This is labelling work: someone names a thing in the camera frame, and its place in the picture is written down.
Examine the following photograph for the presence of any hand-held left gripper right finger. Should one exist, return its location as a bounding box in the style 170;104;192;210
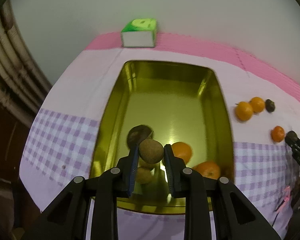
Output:
164;144;282;240

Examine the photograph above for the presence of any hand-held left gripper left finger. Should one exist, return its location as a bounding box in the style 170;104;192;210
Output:
22;145;140;240

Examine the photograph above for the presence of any brown longan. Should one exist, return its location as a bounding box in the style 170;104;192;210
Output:
139;139;164;164
139;159;155;170
135;167;154;184

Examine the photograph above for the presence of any orange tangerine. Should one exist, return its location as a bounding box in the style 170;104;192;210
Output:
170;142;192;164
271;126;285;143
250;97;265;113
235;101;254;121
192;161;221;180

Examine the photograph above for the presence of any gold and maroon tin box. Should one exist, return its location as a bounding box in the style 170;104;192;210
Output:
89;60;235;215

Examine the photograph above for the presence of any pink ribbon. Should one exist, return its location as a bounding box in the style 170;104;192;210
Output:
275;186;292;213

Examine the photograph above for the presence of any purple checked tablecloth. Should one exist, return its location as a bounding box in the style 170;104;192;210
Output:
19;48;300;240

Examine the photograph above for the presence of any pink foam mat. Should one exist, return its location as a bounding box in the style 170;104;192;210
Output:
86;31;300;105

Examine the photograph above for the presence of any green tissue box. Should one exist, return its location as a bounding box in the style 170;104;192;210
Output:
121;18;157;48

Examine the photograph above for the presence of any brown wooden furniture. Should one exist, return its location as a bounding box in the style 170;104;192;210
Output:
0;0;53;240

